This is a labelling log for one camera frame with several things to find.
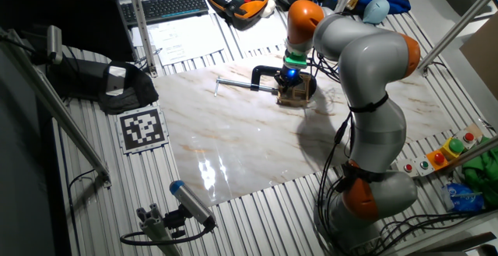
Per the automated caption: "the grey box small green button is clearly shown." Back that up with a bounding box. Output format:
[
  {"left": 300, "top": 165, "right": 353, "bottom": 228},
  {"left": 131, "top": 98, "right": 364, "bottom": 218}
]
[{"left": 414, "top": 155, "right": 435, "bottom": 176}]

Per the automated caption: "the grey rectangular device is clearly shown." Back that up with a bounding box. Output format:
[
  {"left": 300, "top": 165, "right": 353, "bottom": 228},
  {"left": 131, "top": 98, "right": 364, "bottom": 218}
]
[{"left": 105, "top": 65, "right": 128, "bottom": 96}]

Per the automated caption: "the light blue egg shape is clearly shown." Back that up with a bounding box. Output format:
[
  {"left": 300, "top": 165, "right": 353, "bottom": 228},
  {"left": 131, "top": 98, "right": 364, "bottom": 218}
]
[{"left": 363, "top": 0, "right": 391, "bottom": 24}]

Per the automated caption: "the printed paper sheet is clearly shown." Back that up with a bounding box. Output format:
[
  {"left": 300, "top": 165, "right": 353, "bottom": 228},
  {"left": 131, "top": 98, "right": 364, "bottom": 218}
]
[
  {"left": 147, "top": 14, "right": 226, "bottom": 67},
  {"left": 233, "top": 12, "right": 291, "bottom": 54}
]

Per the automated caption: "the black C-clamp with steel screw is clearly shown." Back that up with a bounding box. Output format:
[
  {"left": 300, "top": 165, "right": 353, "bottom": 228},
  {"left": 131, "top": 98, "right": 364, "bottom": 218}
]
[{"left": 213, "top": 65, "right": 318, "bottom": 102}]

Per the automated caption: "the button control box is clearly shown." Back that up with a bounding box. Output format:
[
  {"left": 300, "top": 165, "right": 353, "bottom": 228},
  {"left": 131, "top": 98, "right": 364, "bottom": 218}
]
[{"left": 443, "top": 135, "right": 498, "bottom": 171}]

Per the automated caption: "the grey box large red button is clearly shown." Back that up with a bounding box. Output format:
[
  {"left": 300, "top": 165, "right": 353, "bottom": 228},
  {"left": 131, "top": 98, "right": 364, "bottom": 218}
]
[{"left": 454, "top": 129, "right": 478, "bottom": 150}]

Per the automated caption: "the aluminium frame bar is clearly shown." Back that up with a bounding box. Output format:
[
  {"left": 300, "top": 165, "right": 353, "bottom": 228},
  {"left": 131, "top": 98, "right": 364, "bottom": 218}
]
[
  {"left": 0, "top": 28, "right": 112, "bottom": 189},
  {"left": 417, "top": 0, "right": 498, "bottom": 77}
]

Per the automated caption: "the yellow box green button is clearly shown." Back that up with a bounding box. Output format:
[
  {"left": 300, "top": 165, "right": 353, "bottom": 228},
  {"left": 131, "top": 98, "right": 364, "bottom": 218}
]
[{"left": 441, "top": 137, "right": 466, "bottom": 162}]

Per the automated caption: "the green wrist mount flange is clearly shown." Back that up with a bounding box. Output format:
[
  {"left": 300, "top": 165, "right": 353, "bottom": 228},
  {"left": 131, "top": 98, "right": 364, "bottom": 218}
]
[{"left": 282, "top": 51, "right": 309, "bottom": 70}]

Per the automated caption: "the green cloth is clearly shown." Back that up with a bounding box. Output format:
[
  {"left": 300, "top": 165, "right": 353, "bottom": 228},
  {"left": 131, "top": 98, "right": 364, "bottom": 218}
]
[{"left": 461, "top": 135, "right": 498, "bottom": 210}]

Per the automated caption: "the black computer keyboard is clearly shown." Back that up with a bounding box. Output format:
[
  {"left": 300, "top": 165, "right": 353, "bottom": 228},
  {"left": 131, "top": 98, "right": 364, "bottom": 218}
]
[{"left": 118, "top": 0, "right": 210, "bottom": 27}]

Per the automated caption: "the marble pattern table mat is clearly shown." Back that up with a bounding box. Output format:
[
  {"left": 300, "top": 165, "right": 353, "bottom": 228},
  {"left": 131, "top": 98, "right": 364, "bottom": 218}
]
[{"left": 153, "top": 47, "right": 454, "bottom": 207}]

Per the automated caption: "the silver camera with blue cap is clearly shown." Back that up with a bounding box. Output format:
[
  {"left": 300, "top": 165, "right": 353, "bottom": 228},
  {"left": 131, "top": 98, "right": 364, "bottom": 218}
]
[{"left": 169, "top": 180, "right": 217, "bottom": 228}]

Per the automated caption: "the miniature wooden window frame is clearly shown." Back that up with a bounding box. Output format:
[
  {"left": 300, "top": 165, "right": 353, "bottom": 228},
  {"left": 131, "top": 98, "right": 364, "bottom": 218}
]
[{"left": 275, "top": 72, "right": 313, "bottom": 108}]

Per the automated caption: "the black white fiducial marker board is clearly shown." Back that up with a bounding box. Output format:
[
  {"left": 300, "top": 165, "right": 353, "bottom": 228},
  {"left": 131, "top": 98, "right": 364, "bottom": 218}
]
[{"left": 116, "top": 106, "right": 170, "bottom": 155}]

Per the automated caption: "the black fabric bag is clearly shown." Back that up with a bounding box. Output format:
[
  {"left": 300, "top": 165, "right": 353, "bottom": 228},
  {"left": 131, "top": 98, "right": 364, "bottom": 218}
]
[{"left": 46, "top": 59, "right": 160, "bottom": 116}]

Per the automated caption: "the brown cardboard box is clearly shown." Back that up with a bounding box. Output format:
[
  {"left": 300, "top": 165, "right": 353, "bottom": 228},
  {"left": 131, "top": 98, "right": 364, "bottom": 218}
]
[{"left": 459, "top": 22, "right": 498, "bottom": 101}]

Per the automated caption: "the short aluminium profile stand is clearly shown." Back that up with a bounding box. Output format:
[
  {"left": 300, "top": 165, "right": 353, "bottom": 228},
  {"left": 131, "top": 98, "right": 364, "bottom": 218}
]
[{"left": 135, "top": 203, "right": 184, "bottom": 256}]

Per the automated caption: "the silver depth camera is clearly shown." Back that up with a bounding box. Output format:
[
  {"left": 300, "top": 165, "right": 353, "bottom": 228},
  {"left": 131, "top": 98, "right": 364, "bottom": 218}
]
[{"left": 46, "top": 25, "right": 64, "bottom": 65}]

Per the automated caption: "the grey box small red button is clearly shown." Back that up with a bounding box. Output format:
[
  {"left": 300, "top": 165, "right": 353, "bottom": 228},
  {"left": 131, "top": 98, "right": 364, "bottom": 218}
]
[{"left": 396, "top": 158, "right": 419, "bottom": 178}]

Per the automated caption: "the orange box red button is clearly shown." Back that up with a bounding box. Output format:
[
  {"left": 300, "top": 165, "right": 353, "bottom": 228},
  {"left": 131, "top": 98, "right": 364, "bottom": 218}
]
[{"left": 426, "top": 149, "right": 451, "bottom": 171}]

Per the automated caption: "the blue plastic bag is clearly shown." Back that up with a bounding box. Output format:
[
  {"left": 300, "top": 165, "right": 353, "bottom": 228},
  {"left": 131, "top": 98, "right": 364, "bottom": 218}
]
[{"left": 441, "top": 181, "right": 486, "bottom": 213}]

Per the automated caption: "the black camera cable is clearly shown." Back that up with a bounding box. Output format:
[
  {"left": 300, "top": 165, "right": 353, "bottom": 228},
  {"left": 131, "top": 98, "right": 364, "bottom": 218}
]
[{"left": 119, "top": 224, "right": 215, "bottom": 247}]

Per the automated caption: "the black monitor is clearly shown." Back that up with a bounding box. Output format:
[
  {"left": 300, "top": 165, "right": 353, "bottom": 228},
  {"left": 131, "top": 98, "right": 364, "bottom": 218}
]
[{"left": 0, "top": 0, "right": 136, "bottom": 63}]

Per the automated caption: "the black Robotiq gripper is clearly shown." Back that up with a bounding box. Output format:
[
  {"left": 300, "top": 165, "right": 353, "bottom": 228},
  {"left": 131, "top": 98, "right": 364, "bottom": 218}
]
[{"left": 274, "top": 66, "right": 307, "bottom": 96}]

